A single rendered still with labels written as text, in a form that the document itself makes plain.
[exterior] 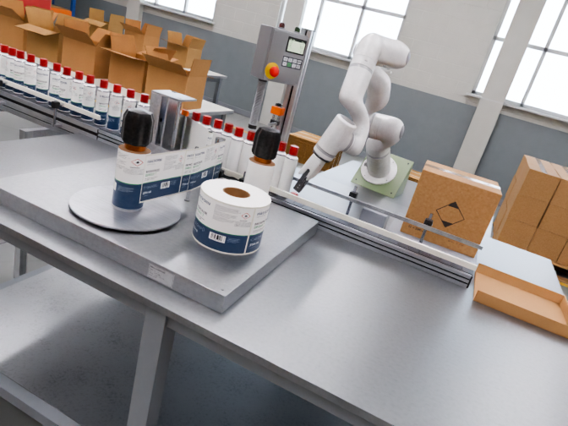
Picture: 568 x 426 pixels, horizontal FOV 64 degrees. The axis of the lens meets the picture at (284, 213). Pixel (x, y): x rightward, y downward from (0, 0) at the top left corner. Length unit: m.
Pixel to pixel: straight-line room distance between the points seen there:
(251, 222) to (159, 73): 2.45
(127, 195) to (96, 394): 0.72
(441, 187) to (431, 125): 5.26
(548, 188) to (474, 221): 2.99
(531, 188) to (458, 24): 3.05
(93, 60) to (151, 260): 2.98
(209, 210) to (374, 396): 0.61
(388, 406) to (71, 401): 1.08
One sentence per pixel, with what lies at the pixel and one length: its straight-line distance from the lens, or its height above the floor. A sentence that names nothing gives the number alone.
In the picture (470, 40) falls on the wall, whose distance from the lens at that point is 7.08.
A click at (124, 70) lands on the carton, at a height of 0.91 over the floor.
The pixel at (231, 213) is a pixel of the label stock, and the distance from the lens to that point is 1.21.
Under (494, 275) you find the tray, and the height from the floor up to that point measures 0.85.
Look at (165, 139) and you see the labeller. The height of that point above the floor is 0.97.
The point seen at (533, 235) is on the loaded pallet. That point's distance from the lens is 4.95.
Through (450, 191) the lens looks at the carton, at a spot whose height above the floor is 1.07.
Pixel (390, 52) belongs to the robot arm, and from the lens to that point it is 1.88.
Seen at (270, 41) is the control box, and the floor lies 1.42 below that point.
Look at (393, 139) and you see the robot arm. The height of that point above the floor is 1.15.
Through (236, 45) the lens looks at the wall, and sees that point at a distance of 8.28.
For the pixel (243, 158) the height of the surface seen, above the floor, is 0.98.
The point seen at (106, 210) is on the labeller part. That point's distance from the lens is 1.37.
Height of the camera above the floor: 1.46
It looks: 21 degrees down
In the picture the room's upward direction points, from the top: 15 degrees clockwise
